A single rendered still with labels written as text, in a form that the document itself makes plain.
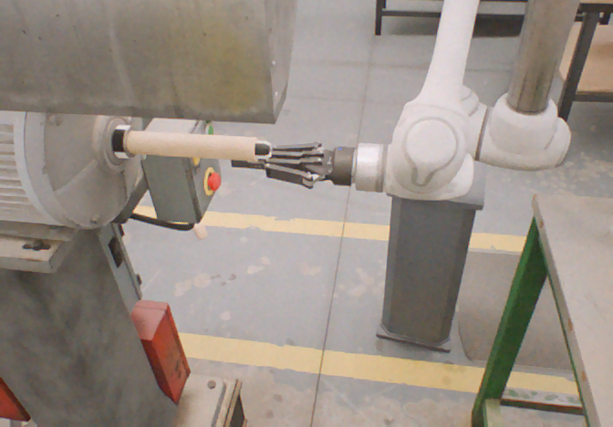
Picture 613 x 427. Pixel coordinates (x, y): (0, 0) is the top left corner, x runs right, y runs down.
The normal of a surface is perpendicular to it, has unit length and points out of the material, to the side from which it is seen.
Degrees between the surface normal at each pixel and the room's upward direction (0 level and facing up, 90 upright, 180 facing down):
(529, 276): 90
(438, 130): 57
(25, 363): 90
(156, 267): 0
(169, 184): 90
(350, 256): 0
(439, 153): 50
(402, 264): 90
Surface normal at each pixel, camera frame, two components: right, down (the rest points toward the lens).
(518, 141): -0.40, 0.70
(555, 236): -0.04, -0.78
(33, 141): -0.16, 0.13
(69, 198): 0.79, 0.41
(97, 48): -0.16, 0.62
